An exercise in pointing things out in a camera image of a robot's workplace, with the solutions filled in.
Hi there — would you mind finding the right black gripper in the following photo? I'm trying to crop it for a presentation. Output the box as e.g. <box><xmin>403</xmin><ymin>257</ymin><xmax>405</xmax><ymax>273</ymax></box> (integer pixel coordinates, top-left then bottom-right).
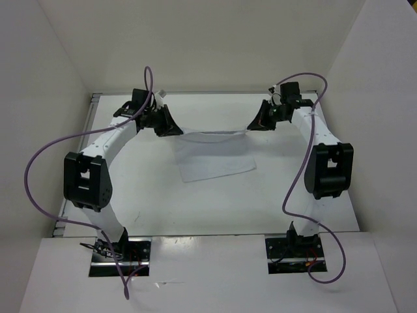
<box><xmin>248</xmin><ymin>99</ymin><xmax>288</xmax><ymax>131</ymax></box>

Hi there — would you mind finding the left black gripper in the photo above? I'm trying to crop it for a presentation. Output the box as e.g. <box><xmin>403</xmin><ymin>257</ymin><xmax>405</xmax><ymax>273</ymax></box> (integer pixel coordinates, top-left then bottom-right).
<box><xmin>143</xmin><ymin>104</ymin><xmax>182</xmax><ymax>137</ymax></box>

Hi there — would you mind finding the white skirt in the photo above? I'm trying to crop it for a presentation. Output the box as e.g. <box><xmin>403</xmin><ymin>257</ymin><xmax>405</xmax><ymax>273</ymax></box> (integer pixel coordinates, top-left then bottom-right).
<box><xmin>173</xmin><ymin>128</ymin><xmax>257</xmax><ymax>183</ymax></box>

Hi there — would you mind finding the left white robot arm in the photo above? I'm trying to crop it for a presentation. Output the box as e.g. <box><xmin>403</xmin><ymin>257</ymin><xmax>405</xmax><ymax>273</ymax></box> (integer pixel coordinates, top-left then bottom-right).
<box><xmin>63</xmin><ymin>100</ymin><xmax>183</xmax><ymax>261</ymax></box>

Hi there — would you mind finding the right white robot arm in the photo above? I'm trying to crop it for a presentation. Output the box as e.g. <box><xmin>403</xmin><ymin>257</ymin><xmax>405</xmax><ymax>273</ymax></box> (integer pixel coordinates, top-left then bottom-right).
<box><xmin>247</xmin><ymin>97</ymin><xmax>354</xmax><ymax>256</ymax></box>

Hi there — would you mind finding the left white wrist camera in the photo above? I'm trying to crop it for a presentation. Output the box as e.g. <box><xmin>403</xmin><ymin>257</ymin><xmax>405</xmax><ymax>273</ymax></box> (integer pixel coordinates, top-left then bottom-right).
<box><xmin>154</xmin><ymin>89</ymin><xmax>166</xmax><ymax>110</ymax></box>

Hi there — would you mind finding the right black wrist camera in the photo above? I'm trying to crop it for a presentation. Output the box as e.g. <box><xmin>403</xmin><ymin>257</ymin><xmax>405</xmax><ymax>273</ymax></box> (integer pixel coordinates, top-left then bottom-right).
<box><xmin>268</xmin><ymin>82</ymin><xmax>302</xmax><ymax>105</ymax></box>

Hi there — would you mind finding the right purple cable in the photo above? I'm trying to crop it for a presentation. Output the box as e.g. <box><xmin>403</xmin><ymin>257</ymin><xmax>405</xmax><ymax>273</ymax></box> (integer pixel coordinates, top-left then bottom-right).
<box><xmin>268</xmin><ymin>72</ymin><xmax>347</xmax><ymax>285</ymax></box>

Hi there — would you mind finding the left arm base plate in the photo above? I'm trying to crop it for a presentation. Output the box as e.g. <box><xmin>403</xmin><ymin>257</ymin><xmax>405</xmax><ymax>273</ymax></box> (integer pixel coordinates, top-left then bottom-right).
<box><xmin>79</xmin><ymin>238</ymin><xmax>151</xmax><ymax>278</ymax></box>

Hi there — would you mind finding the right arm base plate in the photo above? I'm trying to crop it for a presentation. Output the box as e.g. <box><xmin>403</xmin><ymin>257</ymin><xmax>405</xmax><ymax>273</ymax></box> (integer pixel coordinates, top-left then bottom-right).
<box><xmin>265</xmin><ymin>237</ymin><xmax>327</xmax><ymax>275</ymax></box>

